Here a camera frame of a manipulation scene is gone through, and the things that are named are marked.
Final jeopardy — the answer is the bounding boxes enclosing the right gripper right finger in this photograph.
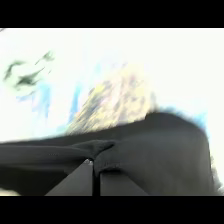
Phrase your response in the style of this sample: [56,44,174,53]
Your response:
[99,169,150,197]

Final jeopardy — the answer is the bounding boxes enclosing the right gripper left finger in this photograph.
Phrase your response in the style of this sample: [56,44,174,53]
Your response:
[45,159,94,197]

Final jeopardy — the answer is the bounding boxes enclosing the black garment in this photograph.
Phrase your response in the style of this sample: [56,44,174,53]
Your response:
[0,111,222,197]

